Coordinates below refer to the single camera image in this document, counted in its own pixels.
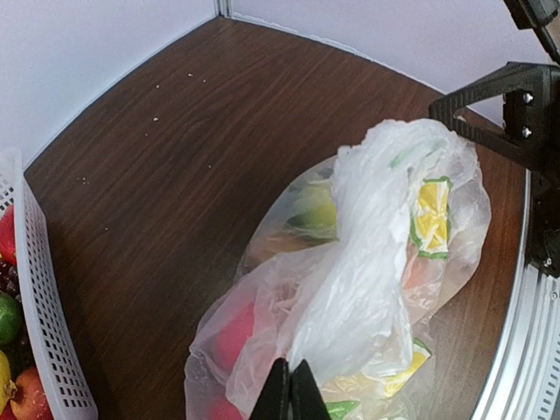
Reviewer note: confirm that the white perforated plastic basket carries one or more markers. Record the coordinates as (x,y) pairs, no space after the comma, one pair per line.
(66,388)

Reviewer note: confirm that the right aluminium corner post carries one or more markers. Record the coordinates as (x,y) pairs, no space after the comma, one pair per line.
(223,8)

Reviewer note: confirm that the yellow-green fruit in bag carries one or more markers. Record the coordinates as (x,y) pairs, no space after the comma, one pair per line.
(313,212)

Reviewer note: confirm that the red pomegranate in basket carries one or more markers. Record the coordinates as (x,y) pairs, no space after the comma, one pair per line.
(30,401)

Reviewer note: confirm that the pink fruit in bag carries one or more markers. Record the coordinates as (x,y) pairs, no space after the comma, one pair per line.
(228,346)

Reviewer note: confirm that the clear printed plastic bag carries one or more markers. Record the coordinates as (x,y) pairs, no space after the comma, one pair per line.
(340,304)

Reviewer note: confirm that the green fruit in basket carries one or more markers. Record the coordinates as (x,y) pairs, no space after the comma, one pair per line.
(11,318)

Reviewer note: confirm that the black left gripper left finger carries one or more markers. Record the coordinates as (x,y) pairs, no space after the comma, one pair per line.
(273,401)

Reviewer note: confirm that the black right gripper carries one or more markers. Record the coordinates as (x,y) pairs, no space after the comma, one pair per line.
(514,110)

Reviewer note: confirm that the orange fruit in bag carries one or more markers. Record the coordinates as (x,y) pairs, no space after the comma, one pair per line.
(419,270)

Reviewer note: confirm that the red fruit in basket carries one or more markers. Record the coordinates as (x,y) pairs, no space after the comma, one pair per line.
(7,236)

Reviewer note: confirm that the yellow lemon in basket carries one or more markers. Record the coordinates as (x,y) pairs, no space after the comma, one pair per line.
(8,387)

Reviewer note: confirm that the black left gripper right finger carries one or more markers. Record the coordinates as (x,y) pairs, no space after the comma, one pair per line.
(306,400)

